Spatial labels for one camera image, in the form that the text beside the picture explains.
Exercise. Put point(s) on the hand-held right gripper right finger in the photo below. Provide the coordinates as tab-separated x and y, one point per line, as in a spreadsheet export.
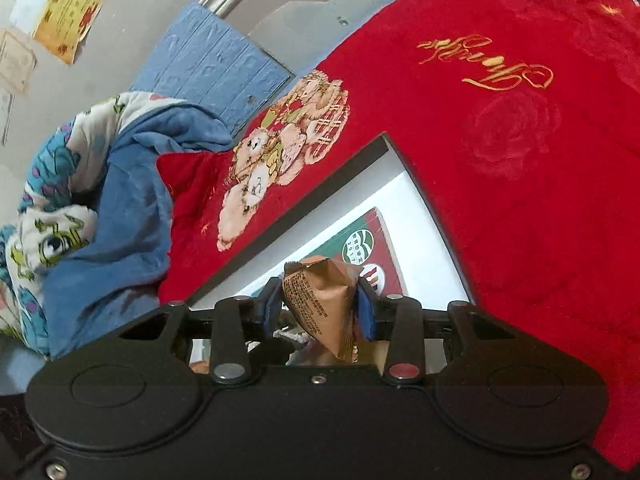
367	316

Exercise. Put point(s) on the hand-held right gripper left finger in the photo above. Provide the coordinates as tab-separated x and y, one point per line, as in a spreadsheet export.
273	310

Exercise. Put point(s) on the brown snack packet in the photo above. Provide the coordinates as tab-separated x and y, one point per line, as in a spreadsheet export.
320	300

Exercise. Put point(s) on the white tray with dark rim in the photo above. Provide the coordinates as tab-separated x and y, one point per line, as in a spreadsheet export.
405	210

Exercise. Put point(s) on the cartoon monster print quilt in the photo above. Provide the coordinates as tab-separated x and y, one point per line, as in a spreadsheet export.
125	220

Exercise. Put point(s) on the red bear print blanket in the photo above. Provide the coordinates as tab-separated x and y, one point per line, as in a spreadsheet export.
500	170

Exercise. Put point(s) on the blue brick pattern wall panel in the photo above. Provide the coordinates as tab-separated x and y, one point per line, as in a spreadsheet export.
220	70

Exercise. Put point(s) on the white drawing wall paper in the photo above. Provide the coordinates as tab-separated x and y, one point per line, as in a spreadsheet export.
4	115

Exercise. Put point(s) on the pale framed wall paper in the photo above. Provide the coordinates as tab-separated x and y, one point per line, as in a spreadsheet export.
15	60

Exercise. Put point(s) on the large orange wall certificate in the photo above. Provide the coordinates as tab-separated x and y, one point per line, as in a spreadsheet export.
75	10

